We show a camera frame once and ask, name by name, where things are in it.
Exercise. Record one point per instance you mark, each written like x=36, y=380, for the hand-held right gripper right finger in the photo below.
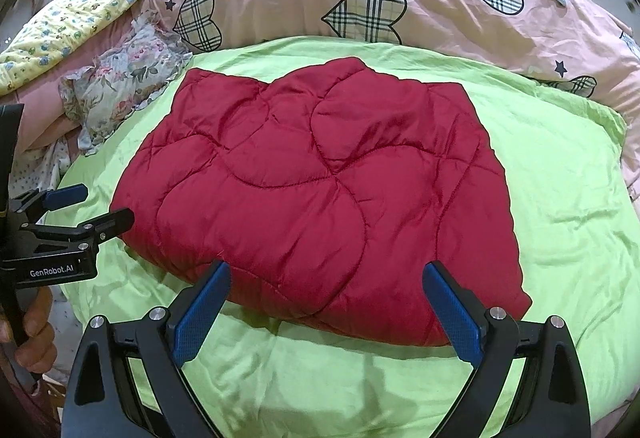
x=452, y=313

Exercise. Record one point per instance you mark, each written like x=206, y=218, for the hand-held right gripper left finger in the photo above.
x=200, y=318

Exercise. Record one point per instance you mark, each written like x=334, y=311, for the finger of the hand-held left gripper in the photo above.
x=112, y=220
x=65, y=196

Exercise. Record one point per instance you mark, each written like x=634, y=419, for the red puffer jacket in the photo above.
x=300, y=168

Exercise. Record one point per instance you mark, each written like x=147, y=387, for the person's left hand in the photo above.
x=39, y=325

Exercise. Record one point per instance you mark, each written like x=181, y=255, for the white floral cloth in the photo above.
x=40, y=163

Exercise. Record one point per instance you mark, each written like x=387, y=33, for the pink bed sheet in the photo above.
x=45, y=91

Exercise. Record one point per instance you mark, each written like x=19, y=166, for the light green bed sheet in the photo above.
x=550, y=218

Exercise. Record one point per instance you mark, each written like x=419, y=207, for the floral ruffled pillow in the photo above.
x=130, y=68

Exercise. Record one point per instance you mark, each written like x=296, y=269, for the yellow floral blanket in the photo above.
x=65, y=23

